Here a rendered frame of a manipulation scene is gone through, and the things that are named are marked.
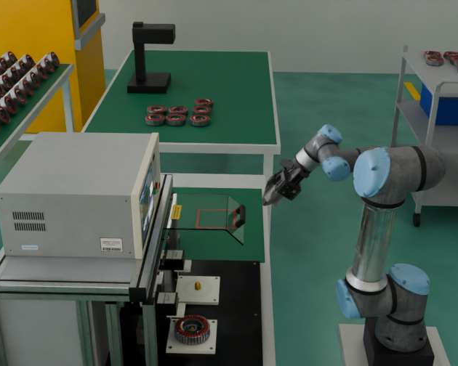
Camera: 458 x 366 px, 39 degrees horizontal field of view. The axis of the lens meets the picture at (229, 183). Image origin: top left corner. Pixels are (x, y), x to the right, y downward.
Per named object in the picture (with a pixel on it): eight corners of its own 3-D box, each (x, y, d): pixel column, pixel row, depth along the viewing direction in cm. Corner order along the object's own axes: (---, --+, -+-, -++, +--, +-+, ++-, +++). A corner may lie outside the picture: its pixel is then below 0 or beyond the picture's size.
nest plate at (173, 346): (217, 322, 212) (217, 319, 212) (214, 354, 199) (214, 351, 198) (171, 321, 212) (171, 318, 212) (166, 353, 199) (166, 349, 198)
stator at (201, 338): (209, 322, 210) (209, 312, 209) (211, 345, 200) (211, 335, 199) (174, 323, 210) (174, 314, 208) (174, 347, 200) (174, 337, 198)
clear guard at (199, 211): (243, 209, 232) (244, 194, 229) (243, 245, 210) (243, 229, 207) (152, 207, 232) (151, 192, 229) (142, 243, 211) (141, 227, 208)
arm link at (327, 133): (331, 133, 201) (322, 118, 208) (307, 158, 206) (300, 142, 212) (348, 144, 205) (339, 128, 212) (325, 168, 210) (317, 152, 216)
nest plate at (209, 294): (219, 279, 234) (219, 276, 233) (218, 305, 220) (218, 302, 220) (178, 278, 234) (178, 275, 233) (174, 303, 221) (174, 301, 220)
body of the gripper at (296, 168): (272, 192, 213) (296, 166, 208) (270, 177, 220) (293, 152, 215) (291, 202, 216) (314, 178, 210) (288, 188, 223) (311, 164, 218)
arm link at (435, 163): (467, 143, 161) (382, 139, 209) (425, 147, 159) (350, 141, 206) (468, 189, 162) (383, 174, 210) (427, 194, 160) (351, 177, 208)
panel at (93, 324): (135, 256, 246) (131, 186, 233) (100, 383, 187) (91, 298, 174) (132, 256, 246) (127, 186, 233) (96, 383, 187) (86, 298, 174)
